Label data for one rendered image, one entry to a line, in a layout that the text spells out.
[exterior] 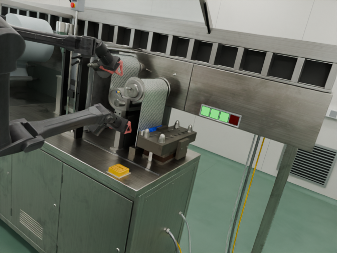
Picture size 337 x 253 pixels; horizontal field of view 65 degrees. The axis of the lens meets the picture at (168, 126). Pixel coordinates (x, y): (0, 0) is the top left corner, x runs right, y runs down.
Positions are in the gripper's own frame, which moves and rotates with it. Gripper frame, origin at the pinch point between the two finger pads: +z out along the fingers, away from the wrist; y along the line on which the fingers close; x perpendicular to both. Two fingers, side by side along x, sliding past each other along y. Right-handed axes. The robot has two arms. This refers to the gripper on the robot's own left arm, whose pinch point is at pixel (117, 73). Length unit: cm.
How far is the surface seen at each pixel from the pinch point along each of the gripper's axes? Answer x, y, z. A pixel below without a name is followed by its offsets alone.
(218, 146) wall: 91, -29, 288
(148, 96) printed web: 3.0, 7.9, 21.0
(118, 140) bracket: -23.6, -1.4, 31.1
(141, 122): -9.8, 7.5, 28.1
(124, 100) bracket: -5.3, -1.5, 17.0
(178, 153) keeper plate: -14, 29, 45
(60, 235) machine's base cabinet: -84, -18, 53
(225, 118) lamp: 16, 45, 46
